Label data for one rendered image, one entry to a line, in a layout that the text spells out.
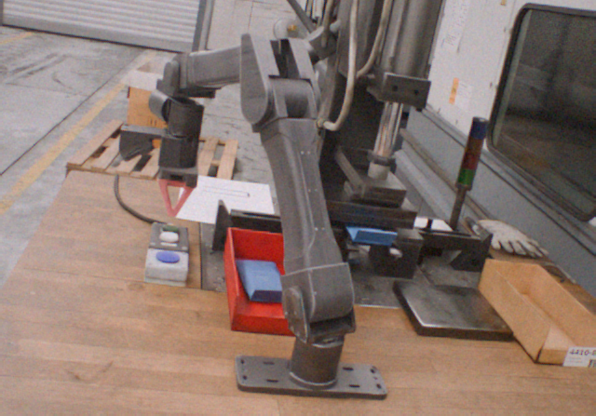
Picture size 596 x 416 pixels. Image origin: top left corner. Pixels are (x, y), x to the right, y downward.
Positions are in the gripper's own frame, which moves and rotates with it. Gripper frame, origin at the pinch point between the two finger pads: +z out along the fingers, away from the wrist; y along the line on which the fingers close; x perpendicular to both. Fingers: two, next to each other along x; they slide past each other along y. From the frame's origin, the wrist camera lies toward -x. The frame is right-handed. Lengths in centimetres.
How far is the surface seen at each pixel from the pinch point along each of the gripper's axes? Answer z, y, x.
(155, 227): 3.8, -0.9, -2.6
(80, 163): 85, -270, -55
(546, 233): 7, -35, 98
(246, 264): 5.9, 5.7, 13.7
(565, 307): 2, 18, 70
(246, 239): 2.6, 2.4, 13.5
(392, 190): -10.7, 3.8, 37.2
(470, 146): -17, -16, 60
